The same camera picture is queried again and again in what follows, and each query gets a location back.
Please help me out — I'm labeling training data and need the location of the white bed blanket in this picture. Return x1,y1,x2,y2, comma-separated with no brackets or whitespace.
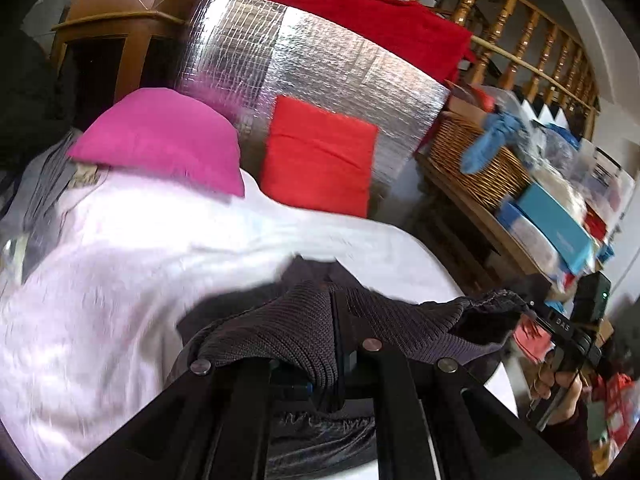
1,170,523,479

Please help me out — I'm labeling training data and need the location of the silver foil headboard panel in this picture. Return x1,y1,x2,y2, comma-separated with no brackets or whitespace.
175,0,448,197

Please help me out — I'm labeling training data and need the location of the tissue pack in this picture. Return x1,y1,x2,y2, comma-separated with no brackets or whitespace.
496,202,561,278

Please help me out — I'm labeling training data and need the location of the black coat pile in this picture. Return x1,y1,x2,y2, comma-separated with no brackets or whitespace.
0,28,75,174

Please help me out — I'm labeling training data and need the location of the teal cardboard box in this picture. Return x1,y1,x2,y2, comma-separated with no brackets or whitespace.
516,183,592,275

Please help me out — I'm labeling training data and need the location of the wooden side table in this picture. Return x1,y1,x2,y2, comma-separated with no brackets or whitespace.
411,154,541,292

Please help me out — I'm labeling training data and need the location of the black quilted jacket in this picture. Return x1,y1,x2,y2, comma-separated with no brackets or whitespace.
167,257,525,479

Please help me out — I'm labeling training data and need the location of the pink pillow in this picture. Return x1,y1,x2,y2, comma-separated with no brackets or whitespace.
68,88,244,197

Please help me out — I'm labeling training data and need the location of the person right hand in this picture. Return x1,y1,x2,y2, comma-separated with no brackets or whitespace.
527,353,584,426

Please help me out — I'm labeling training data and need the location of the red pillow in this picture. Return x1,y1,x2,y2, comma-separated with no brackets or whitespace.
259,96,378,218

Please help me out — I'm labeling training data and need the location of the grey garment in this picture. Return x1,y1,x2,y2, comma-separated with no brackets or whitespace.
1,128,81,284

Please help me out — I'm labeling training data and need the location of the clear plastic storage box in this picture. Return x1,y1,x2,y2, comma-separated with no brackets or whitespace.
574,141,634,230

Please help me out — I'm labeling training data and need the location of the blue cloth in basket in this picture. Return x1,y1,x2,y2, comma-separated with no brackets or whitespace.
460,112,524,174

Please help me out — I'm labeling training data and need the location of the wicker basket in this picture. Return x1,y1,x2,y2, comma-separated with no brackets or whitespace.
427,112,532,210

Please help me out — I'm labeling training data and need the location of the wooden stair railing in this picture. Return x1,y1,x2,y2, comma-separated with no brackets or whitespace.
406,0,600,139

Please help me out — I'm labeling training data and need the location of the red cloth on headboard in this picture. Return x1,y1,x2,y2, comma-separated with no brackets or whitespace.
269,0,476,82

